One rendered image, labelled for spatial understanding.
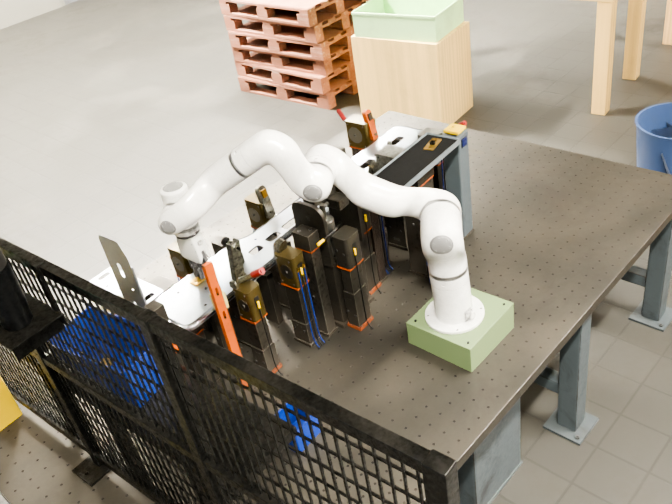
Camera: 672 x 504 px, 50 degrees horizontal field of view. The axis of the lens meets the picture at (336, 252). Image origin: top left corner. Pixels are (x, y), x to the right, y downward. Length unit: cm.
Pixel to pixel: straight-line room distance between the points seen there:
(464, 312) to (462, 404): 29
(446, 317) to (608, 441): 103
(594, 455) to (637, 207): 97
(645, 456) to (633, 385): 36
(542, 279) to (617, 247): 33
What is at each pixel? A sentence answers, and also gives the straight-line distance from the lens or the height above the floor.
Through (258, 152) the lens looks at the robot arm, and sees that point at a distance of 200.
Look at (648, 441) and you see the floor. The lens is 307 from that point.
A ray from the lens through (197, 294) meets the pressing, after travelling 230.
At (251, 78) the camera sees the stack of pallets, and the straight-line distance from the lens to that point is 638.
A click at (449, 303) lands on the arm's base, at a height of 89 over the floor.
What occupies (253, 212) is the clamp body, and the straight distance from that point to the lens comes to 263.
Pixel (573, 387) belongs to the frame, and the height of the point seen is 26.
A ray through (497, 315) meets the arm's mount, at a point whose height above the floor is 80.
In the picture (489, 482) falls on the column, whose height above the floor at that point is 12.
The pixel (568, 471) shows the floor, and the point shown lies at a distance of 294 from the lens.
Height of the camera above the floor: 233
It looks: 35 degrees down
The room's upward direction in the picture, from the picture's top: 11 degrees counter-clockwise
